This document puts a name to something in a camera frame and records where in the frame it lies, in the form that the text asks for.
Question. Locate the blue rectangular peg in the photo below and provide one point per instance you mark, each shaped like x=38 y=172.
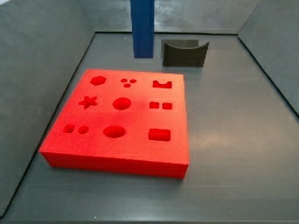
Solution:
x=143 y=27

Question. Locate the black curved holder stand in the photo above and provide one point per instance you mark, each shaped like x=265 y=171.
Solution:
x=183 y=52

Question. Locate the red shape-sorting block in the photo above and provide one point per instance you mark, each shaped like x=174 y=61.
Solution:
x=123 y=124

